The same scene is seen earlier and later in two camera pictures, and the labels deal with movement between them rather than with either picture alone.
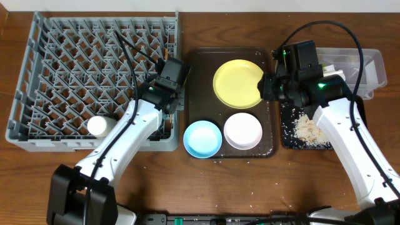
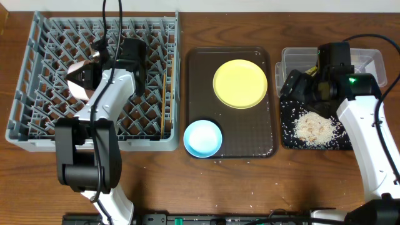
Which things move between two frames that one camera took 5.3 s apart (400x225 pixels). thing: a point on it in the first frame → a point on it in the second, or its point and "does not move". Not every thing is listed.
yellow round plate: [235, 84] does not move
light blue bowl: [202, 139] does not move
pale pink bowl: [243, 131] → [85, 93]
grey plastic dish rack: [72, 69] does not move
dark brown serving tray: [202, 104] does not move
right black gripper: [267, 80] → [297, 92]
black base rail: [246, 219] does not move
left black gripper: [177, 95] → [93, 75]
